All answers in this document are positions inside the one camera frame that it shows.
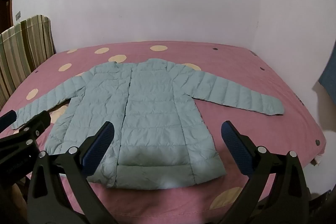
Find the light blue puffer jacket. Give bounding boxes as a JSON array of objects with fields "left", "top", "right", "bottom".
[{"left": 11, "top": 58, "right": 285, "bottom": 189}]

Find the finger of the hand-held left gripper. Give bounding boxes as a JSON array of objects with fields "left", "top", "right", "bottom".
[
  {"left": 0, "top": 110, "right": 51, "bottom": 153},
  {"left": 0, "top": 110, "right": 17, "bottom": 133}
]

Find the pink polka dot bed sheet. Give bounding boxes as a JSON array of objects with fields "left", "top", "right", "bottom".
[{"left": 0, "top": 40, "right": 327, "bottom": 224}]

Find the brown wooden door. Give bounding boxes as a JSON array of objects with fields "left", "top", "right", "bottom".
[{"left": 0, "top": 0, "right": 16, "bottom": 33}]

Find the striped headboard cushion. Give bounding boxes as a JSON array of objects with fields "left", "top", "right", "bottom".
[{"left": 0, "top": 14, "right": 56, "bottom": 109}]

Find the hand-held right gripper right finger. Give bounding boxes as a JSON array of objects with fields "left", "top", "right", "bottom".
[{"left": 221, "top": 121, "right": 313, "bottom": 224}]

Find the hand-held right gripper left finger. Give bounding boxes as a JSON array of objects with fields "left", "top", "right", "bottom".
[{"left": 26, "top": 121, "right": 118, "bottom": 224}]

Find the blue cloth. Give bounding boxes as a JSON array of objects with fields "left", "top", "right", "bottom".
[{"left": 318, "top": 55, "right": 336, "bottom": 104}]

